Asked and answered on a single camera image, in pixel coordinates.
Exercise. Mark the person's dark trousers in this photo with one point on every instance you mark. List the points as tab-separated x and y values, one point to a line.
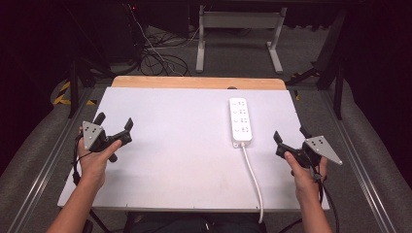
197	224

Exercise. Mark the white power strip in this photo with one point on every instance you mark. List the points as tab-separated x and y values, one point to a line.
240	119

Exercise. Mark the person's left hand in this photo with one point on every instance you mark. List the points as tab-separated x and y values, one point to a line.
93	166

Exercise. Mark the black metal stand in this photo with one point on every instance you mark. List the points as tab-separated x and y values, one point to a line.
336	74
74	87

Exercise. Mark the person's right hand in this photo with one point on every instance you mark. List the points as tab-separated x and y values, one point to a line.
306	183

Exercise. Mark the aluminium rail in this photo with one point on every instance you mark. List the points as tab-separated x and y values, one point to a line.
356	161
45	165

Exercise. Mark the yellow black hazard tape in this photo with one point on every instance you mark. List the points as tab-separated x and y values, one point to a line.
64	93

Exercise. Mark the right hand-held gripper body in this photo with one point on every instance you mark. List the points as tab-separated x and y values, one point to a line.
319	147

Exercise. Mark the white metal desk frame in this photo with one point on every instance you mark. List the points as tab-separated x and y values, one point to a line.
239	20

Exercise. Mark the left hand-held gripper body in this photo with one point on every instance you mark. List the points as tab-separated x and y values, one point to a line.
97	142

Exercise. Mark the small yellow tape piece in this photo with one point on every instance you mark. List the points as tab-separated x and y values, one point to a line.
297	96

